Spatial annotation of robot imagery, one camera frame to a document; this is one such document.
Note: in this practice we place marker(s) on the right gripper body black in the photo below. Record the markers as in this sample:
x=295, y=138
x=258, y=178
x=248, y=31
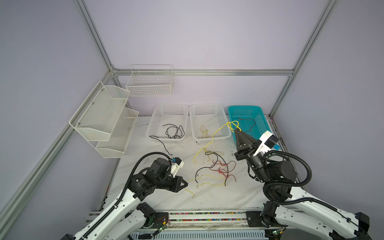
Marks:
x=244, y=154

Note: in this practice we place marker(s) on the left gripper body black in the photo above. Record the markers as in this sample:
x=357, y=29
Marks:
x=170, y=184

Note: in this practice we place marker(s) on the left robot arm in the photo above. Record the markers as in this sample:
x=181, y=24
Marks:
x=126, y=204

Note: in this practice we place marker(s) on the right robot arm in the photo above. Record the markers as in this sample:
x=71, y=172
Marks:
x=283, y=176

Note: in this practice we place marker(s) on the teal plastic basket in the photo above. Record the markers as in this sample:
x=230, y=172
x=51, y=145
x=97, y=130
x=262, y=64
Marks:
x=251, y=119

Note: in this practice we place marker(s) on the middle white plastic basket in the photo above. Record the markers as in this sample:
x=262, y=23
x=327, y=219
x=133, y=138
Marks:
x=208, y=122

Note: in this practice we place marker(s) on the white plastic basket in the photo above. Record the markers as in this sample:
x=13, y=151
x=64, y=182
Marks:
x=208, y=122
x=168, y=123

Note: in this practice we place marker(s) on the left white plastic basket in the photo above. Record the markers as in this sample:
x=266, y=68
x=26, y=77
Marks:
x=168, y=123

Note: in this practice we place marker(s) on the white mesh two-tier shelf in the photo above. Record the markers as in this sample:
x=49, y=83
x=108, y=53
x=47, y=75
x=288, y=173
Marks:
x=105, y=121

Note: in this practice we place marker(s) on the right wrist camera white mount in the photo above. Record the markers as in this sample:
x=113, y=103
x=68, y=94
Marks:
x=268, y=141

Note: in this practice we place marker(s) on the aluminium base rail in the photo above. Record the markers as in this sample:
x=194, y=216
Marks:
x=207, y=223

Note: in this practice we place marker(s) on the white wire wall basket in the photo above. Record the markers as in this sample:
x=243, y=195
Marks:
x=151, y=81

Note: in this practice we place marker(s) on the aluminium frame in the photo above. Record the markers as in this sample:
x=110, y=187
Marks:
x=54, y=52

